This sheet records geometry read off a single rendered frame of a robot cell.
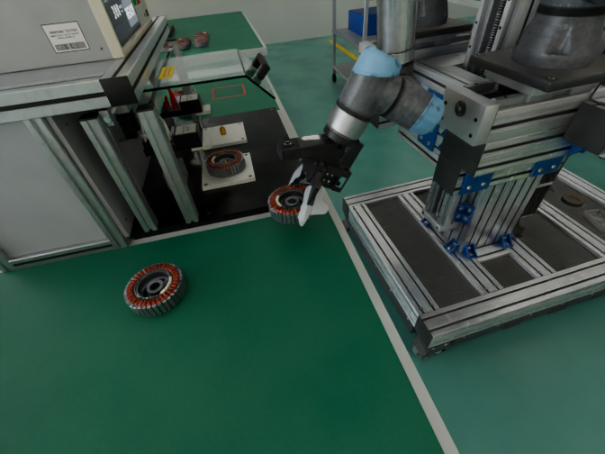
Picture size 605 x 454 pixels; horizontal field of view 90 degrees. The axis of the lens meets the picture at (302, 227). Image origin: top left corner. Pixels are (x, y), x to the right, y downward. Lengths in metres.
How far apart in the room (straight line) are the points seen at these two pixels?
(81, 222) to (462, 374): 1.35
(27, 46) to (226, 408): 0.73
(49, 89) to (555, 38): 0.92
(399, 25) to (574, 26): 0.33
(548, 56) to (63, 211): 1.05
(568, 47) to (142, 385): 0.99
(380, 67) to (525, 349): 1.30
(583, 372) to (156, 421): 1.48
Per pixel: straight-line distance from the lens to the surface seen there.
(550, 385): 1.56
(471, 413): 1.40
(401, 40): 0.72
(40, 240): 0.91
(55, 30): 0.79
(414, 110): 0.63
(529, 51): 0.86
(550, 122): 0.92
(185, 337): 0.62
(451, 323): 1.27
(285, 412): 0.53
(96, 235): 0.86
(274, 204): 0.68
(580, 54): 0.86
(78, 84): 0.66
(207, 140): 0.90
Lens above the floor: 1.26
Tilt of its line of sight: 43 degrees down
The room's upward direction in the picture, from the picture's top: 5 degrees counter-clockwise
